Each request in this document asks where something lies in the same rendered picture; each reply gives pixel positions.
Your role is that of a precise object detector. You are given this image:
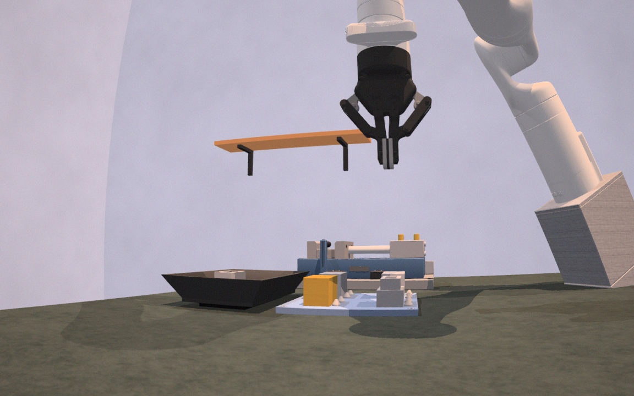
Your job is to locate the orange block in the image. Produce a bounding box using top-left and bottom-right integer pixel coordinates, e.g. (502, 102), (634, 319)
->
(303, 275), (337, 307)

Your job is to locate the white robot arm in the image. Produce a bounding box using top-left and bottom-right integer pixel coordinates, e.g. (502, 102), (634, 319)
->
(346, 0), (603, 204)

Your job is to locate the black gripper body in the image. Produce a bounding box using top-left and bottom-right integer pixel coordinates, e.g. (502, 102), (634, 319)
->
(354, 46), (417, 117)

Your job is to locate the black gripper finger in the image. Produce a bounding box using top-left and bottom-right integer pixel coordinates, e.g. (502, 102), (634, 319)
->
(387, 85), (432, 169)
(340, 86), (389, 169)

